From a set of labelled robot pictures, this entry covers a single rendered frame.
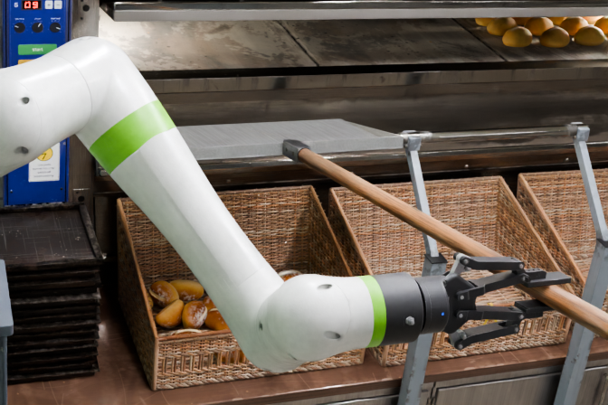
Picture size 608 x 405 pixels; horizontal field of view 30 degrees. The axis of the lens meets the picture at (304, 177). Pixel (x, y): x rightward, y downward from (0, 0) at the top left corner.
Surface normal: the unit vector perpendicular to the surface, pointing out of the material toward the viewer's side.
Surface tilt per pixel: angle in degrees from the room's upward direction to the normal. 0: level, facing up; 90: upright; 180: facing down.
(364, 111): 70
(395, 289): 27
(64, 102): 64
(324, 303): 40
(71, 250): 0
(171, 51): 0
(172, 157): 51
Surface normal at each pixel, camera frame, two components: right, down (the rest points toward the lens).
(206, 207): 0.45, -0.29
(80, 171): 0.33, 0.46
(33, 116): 0.72, 0.01
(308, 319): 0.00, -0.12
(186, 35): 0.11, -0.88
